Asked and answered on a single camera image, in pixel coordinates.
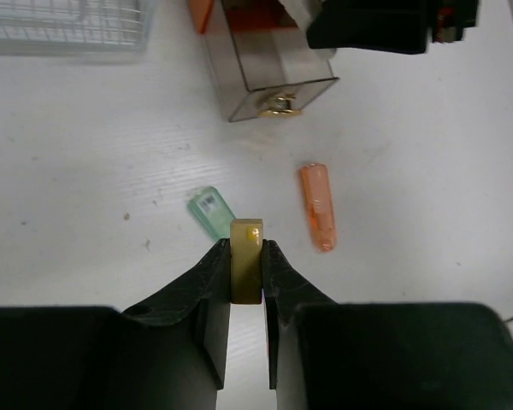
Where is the teal orange drawer box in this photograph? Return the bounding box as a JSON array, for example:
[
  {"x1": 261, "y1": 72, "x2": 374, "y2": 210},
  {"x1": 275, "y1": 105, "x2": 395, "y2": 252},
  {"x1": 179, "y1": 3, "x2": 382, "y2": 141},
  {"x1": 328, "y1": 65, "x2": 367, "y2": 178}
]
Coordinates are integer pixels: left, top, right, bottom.
[{"x1": 187, "y1": 0, "x2": 297, "y2": 34}]

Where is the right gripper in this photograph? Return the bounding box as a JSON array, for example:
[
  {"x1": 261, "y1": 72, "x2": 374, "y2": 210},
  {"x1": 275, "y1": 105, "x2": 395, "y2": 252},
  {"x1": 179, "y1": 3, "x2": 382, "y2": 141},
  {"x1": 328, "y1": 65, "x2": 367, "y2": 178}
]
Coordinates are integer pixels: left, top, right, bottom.
[{"x1": 306, "y1": 0, "x2": 481, "y2": 55}]

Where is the white wire desk organizer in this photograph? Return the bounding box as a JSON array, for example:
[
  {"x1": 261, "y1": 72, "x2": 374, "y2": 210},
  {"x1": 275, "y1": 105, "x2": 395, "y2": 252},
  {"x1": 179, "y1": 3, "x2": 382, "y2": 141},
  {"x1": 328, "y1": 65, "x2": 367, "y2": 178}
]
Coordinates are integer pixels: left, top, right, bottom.
[{"x1": 0, "y1": 0, "x2": 156, "y2": 55}]

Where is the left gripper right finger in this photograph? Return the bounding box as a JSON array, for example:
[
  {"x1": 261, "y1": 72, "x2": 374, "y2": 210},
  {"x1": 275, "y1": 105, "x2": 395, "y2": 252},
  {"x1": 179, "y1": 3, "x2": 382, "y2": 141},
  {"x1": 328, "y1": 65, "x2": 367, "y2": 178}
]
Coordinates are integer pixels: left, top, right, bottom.
[{"x1": 261, "y1": 240, "x2": 513, "y2": 409}]

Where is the yellow eraser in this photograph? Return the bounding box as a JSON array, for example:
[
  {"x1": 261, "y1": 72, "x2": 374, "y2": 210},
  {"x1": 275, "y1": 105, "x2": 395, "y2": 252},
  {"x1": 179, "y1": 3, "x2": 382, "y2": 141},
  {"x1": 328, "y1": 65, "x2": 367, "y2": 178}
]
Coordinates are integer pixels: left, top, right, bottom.
[{"x1": 229, "y1": 219, "x2": 263, "y2": 305}]

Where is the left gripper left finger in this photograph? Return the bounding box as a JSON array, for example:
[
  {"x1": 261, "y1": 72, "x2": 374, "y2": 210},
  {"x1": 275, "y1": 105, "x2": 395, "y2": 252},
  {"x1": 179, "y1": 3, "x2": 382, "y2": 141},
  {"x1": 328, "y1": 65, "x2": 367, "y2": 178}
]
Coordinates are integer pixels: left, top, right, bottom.
[{"x1": 0, "y1": 239, "x2": 230, "y2": 409}]

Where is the green transparent case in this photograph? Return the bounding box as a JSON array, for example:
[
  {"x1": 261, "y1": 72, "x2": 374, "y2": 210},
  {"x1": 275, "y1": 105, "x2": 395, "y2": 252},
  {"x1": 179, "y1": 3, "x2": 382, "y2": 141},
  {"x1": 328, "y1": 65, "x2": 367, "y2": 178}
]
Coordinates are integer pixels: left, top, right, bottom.
[{"x1": 187, "y1": 186, "x2": 235, "y2": 242}]

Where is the orange transparent case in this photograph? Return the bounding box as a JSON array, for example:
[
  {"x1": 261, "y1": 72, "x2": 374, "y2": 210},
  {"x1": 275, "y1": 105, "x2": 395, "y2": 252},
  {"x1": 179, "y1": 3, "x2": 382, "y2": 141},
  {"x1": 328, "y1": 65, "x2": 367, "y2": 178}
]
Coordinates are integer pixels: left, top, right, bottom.
[{"x1": 298, "y1": 163, "x2": 337, "y2": 252}]

